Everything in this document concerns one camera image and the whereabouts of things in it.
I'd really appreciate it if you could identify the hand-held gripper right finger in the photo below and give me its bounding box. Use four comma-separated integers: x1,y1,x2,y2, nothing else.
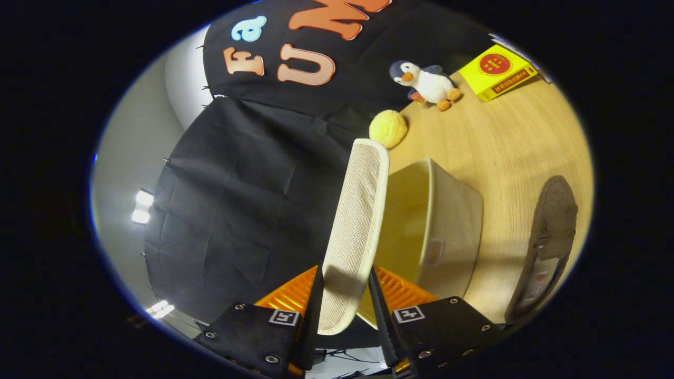
367,266,506,377

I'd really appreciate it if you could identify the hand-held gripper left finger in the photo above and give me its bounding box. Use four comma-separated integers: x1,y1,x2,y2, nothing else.
194,266,324,379

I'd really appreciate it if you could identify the beige woven box lid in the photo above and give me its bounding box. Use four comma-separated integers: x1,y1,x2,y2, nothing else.
318,138,390,336

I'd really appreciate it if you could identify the beige fabric storage box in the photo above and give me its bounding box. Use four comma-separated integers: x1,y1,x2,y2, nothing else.
358,158,484,327

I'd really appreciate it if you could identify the brown fuzzy shoe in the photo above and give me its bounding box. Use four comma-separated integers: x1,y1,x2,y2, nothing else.
504,175,579,324

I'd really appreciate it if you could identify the ceiling tube light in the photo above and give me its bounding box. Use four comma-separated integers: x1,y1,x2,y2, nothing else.
147,300,175,319

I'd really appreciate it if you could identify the yellow bun toy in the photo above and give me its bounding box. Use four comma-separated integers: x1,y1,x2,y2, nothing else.
369,109,409,149

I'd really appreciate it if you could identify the ceiling light panel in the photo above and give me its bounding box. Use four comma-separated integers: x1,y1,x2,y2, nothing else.
132,189,156,226

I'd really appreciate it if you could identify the row of black cloth clips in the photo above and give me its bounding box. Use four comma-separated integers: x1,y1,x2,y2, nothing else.
140,45,211,295

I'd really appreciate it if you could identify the penguin plush toy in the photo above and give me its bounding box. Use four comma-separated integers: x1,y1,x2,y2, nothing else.
389,59,463,112

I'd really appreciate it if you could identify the yellow book with red circle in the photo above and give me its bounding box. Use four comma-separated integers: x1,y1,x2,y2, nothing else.
458,44,539,103

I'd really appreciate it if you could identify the stack of white booklets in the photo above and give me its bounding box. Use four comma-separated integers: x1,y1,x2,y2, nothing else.
489,33,554,85

